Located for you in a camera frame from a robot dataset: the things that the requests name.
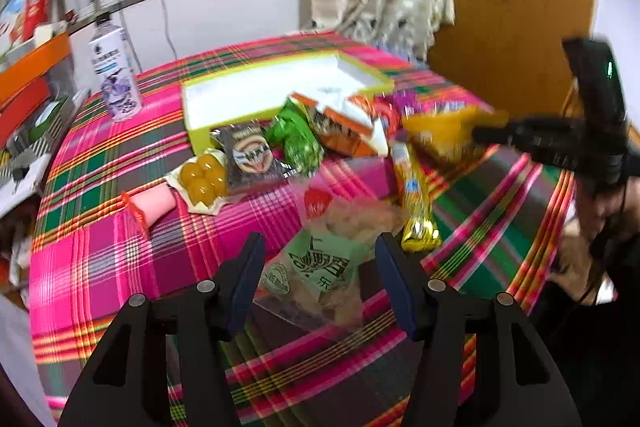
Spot yellow blue-logo snack bag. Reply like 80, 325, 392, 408
401, 105, 509, 166

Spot yellow sausage stick packet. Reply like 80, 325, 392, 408
390, 141, 442, 253

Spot pink sausage snack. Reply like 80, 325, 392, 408
122, 183, 176, 239

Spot small red round snack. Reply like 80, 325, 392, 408
371, 98, 401, 139

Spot clear green-label nut snack bag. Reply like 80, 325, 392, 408
254, 186, 407, 331

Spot yellow round pastries pack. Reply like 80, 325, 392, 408
164, 148, 243, 216

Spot white orange snack bag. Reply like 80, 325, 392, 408
291, 92, 388, 158

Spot dark round-logo snack packet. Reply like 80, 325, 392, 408
209, 122, 297, 195

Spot green crinkled snack packet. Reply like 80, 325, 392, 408
265, 98, 324, 176

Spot purple snack packet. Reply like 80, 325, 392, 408
390, 90, 423, 116

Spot right hand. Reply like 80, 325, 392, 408
575, 178, 639, 242

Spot plaid pink tablecloth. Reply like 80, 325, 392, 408
28, 31, 576, 427

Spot wooden wardrobe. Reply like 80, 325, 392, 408
427, 0, 594, 117

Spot striped black white box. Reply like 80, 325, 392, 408
1, 95, 76, 184

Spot yellow-green shallow box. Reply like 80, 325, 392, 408
181, 51, 394, 155

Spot red box lid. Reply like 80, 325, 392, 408
0, 77, 50, 146

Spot orange box lid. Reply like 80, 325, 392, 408
0, 34, 70, 107

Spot white labelled drink bottle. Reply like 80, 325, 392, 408
89, 11, 142, 121

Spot white cable on wall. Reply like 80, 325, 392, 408
155, 0, 179, 62

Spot black cable on wall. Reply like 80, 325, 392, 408
114, 0, 144, 76

